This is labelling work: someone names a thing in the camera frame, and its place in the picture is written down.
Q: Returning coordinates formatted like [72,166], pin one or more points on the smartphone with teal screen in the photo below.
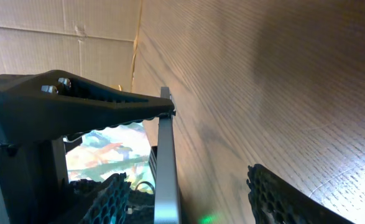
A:
[166,161]

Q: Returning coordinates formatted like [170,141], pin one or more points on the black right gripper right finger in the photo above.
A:
[273,200]

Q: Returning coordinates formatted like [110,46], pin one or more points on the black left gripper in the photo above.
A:
[36,112]

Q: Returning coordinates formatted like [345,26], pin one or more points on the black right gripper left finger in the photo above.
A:
[97,202]

